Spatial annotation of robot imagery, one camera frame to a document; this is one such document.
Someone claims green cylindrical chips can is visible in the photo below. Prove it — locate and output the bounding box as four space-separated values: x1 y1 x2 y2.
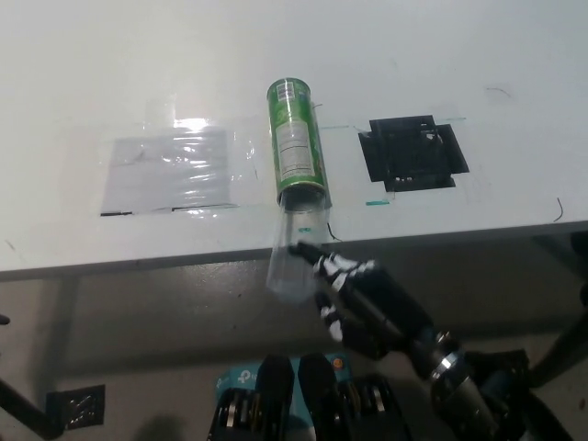
266 78 333 206

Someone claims robot body black teal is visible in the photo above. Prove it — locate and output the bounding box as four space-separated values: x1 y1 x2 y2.
206 352 411 441

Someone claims clear taped plastic sheet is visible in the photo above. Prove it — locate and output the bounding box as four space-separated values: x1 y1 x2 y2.
99 129 240 216

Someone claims black table leg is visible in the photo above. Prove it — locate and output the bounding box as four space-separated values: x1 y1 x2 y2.
0 375 64 440
526 315 588 391

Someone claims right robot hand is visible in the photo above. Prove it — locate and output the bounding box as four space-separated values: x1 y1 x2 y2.
288 242 436 361

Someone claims black tape square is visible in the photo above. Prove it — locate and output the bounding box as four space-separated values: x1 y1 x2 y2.
357 114 469 194

